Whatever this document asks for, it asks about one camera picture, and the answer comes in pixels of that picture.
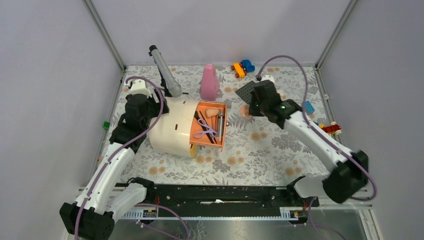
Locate silver black mascara tube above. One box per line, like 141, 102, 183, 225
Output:
218, 109, 225, 144

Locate cream round drawer organizer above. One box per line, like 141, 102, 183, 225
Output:
147, 97, 228, 158

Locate black makeup brush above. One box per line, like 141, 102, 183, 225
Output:
193, 111, 217, 144

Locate beige makeup sponge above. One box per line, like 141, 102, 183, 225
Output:
205, 108, 220, 118

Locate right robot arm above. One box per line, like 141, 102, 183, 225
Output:
249, 80, 368, 206

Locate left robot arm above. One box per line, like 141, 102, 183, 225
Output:
59, 76, 169, 240

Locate grey lego baseplate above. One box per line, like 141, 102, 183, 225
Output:
235, 81, 256, 105

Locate green small block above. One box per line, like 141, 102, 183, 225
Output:
102, 121, 110, 130

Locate grey microphone on stand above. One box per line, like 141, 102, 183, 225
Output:
148, 45, 183, 98

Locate orange and blue toy car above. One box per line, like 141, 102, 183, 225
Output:
230, 59, 256, 79

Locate light blue lego brick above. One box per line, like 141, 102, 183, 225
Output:
303, 100, 316, 115

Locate pink cone bottle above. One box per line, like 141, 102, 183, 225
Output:
200, 63, 220, 101

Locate red yellow toy car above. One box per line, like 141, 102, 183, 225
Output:
319, 121, 342, 135

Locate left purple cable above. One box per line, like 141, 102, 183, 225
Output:
73, 76, 190, 240

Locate purple cable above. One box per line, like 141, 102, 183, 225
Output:
73, 76, 190, 240
255, 55, 378, 240

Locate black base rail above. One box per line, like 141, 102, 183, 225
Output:
112, 177, 321, 218

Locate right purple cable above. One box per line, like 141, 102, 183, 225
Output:
255, 55, 378, 240

